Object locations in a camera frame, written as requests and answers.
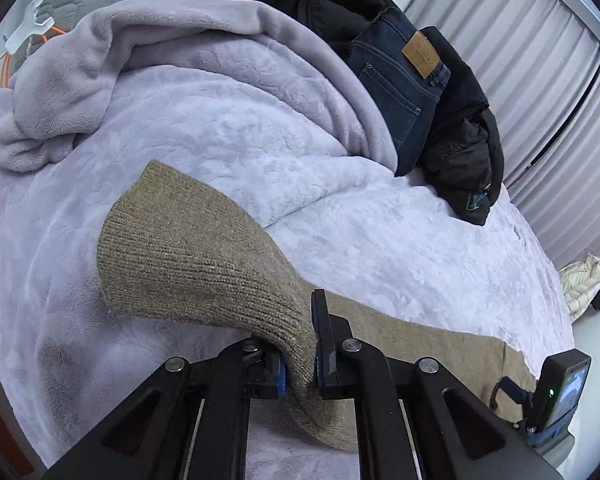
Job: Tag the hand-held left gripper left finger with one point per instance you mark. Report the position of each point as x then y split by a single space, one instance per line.
280 381

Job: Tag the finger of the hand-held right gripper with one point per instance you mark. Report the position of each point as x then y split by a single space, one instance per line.
511 391

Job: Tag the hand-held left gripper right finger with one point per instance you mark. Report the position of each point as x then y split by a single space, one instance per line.
321 371

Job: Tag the black jacket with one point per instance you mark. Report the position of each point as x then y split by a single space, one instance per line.
460 150

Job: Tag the lavender embossed bed cover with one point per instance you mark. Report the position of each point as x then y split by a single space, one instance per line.
380 240

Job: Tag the white plastic hanger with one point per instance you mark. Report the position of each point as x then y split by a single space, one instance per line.
27 30

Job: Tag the lavender fleece blanket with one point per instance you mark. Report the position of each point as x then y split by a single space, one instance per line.
145 60

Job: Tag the dark blue jeans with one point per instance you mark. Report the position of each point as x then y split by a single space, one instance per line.
405 90

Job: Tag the white pleated curtain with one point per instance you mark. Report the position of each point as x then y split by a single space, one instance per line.
540 60

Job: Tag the cream puffer jacket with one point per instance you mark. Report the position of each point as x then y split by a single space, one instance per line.
580 285

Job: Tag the olive knit sweater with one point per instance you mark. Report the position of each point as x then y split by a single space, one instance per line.
180 260

